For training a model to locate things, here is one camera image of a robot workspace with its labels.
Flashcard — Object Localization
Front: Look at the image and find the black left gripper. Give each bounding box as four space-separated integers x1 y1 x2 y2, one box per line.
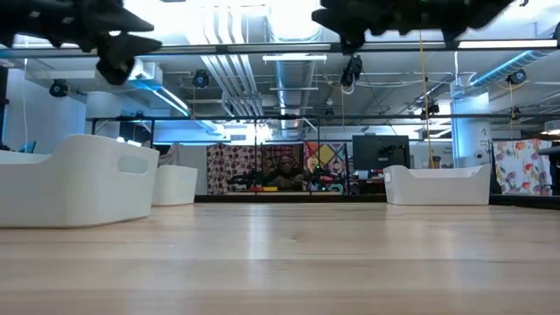
0 0 164 87

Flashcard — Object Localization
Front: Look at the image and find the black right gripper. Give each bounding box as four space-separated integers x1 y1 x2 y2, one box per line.
311 0 515 56

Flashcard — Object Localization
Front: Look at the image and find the white ceiling air unit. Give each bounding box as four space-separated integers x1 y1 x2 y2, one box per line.
126 58 165 82

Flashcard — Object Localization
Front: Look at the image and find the white ceiling light bar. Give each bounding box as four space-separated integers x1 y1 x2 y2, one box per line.
262 53 328 63

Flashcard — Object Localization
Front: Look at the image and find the black ceiling-hung reel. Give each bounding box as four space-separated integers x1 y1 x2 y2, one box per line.
419 101 441 120
506 68 529 87
192 68 211 90
48 78 70 99

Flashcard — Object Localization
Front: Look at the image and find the white ceiling pipe bundle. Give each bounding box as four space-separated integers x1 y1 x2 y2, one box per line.
199 3 266 117

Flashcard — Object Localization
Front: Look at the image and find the colourful geometric hanging cloth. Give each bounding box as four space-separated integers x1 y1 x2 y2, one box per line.
304 140 351 193

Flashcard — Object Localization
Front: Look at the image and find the black computer monitor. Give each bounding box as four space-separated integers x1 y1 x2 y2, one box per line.
352 134 411 172

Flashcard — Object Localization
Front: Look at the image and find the grey hanging cloth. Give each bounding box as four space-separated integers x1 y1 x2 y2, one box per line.
157 143 181 168

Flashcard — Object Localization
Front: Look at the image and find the person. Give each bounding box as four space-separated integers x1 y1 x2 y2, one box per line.
265 153 310 193

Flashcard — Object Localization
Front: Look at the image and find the white plastic basket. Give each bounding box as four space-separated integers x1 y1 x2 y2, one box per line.
0 133 161 229
150 164 199 207
383 164 493 207

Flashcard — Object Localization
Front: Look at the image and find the long black background beam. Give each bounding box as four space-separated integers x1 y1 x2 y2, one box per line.
323 113 560 123

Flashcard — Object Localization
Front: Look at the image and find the white round column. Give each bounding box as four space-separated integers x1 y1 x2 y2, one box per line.
450 91 494 170

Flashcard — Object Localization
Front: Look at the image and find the brown patterned hanging cloth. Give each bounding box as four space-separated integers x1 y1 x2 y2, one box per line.
206 143 304 196

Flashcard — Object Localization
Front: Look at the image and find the floral hanging cloth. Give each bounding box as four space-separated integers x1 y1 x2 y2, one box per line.
492 138 553 196

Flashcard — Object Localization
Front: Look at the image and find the silver ventilation duct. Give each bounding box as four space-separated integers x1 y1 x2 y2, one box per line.
267 0 326 132

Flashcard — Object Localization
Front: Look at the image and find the black overhead frame bar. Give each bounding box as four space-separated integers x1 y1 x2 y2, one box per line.
0 39 560 60

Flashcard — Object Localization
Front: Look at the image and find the black background workstation frame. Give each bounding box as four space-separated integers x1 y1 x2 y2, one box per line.
86 114 323 196

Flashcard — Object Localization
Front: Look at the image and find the ribbed ceiling duct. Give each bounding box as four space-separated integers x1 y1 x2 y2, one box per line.
470 49 553 88

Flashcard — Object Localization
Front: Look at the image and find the black table edge rail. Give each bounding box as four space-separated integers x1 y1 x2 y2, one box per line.
194 193 560 210

